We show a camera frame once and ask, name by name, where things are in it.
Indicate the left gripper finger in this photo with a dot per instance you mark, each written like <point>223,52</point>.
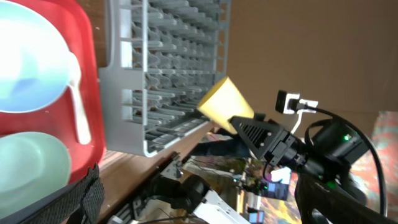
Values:
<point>79,202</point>

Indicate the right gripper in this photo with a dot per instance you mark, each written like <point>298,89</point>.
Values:
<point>271,141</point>

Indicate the yellow cup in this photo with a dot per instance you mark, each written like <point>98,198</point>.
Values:
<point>223,102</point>

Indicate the green bowl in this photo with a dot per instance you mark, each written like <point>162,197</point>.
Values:
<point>33,166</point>

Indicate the white plastic spoon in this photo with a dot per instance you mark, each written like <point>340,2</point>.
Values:
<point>81,123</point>

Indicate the light blue bowl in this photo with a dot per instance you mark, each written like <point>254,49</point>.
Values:
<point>36,64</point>

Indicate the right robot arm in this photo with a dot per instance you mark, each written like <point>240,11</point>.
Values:
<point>324,192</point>

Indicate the grey dishwasher rack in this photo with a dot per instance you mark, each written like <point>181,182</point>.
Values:
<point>163,57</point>

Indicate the red serving tray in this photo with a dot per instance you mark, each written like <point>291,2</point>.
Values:
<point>58,119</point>

